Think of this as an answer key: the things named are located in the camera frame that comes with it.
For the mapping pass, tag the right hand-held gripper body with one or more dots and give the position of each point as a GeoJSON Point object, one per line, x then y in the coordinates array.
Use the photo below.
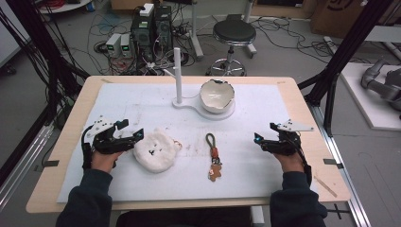
{"type": "Point", "coordinates": [285, 145]}

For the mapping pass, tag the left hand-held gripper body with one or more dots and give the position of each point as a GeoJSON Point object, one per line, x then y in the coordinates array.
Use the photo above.
{"type": "Point", "coordinates": [108, 143]}

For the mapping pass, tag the person's right hand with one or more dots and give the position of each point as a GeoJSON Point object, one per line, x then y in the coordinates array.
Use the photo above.
{"type": "Point", "coordinates": [292, 162]}

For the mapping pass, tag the person's left hand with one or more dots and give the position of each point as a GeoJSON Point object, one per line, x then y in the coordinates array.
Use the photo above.
{"type": "Point", "coordinates": [102, 161]}

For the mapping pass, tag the white fluffy plush pouch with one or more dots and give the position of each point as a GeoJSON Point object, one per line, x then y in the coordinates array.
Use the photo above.
{"type": "Point", "coordinates": [156, 154]}

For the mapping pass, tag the white table mat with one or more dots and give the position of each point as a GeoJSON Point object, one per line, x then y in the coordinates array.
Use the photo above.
{"type": "Point", "coordinates": [246, 164]}

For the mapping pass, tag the black tape piece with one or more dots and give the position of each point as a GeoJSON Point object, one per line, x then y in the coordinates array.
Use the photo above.
{"type": "Point", "coordinates": [332, 162]}
{"type": "Point", "coordinates": [51, 163]}

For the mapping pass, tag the thin wooden stick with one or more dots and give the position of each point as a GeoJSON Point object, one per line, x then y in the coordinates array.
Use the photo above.
{"type": "Point", "coordinates": [325, 186]}

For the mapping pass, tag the white ceramic bowl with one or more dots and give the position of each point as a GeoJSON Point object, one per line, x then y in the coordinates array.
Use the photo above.
{"type": "Point", "coordinates": [217, 96]}

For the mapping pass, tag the white stand with pole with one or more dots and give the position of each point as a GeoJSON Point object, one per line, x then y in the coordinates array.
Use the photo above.
{"type": "Point", "coordinates": [178, 82]}

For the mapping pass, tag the grey power supply unit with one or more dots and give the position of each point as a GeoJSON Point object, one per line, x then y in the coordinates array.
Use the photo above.
{"type": "Point", "coordinates": [125, 44]}
{"type": "Point", "coordinates": [113, 44]}

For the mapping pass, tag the white floor board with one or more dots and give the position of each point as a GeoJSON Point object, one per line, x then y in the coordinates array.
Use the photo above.
{"type": "Point", "coordinates": [369, 107]}

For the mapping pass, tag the black computer towers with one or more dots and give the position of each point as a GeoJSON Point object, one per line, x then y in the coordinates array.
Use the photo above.
{"type": "Point", "coordinates": [151, 34]}

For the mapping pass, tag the black round stool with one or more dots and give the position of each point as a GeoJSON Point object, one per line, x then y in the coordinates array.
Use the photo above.
{"type": "Point", "coordinates": [234, 31]}

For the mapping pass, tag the white power strip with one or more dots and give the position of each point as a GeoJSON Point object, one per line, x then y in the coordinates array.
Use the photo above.
{"type": "Point", "coordinates": [147, 9]}

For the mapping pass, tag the brown cardboard box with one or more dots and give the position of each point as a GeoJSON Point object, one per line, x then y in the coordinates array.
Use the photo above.
{"type": "Point", "coordinates": [337, 15]}

